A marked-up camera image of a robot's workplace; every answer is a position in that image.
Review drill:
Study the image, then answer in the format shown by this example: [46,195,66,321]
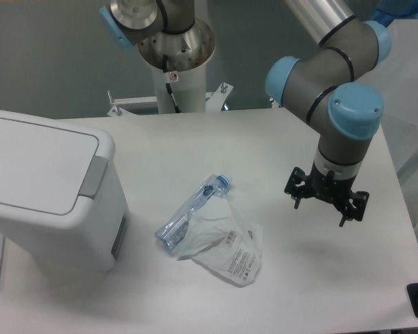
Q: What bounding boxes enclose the white box at right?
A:
[358,19,418,177]

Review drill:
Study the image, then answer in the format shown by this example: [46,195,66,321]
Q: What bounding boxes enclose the white pedestal base bracket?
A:
[107,82,233,117]

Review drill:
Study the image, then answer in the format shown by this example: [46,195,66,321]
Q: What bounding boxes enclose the clear printed plastic bag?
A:
[173,197,264,287]

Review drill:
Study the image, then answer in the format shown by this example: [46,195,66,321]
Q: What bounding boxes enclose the crushed clear plastic bottle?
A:
[155,174,232,254]

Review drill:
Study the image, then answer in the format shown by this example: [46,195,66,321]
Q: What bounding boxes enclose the white push-lid trash can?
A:
[0,110,130,271]

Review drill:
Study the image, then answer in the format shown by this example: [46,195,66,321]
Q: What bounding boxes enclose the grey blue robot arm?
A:
[100,1,392,221]

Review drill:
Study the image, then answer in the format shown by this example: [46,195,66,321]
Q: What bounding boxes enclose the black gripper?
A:
[284,162,369,228]

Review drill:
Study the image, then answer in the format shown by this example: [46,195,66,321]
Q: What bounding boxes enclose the black cable on pedestal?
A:
[162,54,182,114]

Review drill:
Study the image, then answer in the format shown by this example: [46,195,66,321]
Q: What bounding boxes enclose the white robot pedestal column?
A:
[152,65,206,104]

